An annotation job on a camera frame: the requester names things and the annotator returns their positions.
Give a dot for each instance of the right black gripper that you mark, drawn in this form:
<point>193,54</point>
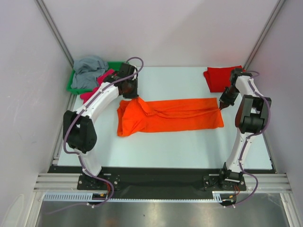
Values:
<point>226,100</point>

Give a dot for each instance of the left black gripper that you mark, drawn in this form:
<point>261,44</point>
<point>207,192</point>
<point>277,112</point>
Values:
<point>134,94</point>

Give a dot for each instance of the orange t-shirt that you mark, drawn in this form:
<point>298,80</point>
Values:
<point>138,115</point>

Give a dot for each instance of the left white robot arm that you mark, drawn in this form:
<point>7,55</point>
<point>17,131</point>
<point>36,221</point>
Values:
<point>79,133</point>

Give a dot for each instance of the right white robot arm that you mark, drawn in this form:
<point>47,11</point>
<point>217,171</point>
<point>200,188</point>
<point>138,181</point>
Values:
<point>251,120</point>

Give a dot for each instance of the folded red t-shirt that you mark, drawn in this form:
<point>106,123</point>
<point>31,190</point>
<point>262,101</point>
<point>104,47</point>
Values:
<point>218,78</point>

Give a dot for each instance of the magenta t-shirt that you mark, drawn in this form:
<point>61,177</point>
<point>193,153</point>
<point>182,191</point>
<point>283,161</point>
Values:
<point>86,96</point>

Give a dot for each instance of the grey t-shirt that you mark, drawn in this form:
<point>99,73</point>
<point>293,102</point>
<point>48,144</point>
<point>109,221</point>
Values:
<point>87,70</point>

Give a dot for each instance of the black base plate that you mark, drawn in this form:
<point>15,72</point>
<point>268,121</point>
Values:
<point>155,183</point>

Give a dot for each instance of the aluminium corner post right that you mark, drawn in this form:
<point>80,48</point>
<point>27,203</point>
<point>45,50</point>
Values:
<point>265,31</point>

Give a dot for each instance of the aluminium corner post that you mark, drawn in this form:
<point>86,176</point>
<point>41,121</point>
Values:
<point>54,29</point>
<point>265,31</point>

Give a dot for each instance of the aluminium corner post left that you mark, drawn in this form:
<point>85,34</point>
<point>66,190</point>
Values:
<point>54,29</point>

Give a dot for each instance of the aluminium frame rail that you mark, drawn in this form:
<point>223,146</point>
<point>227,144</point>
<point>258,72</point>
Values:
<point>56,182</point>

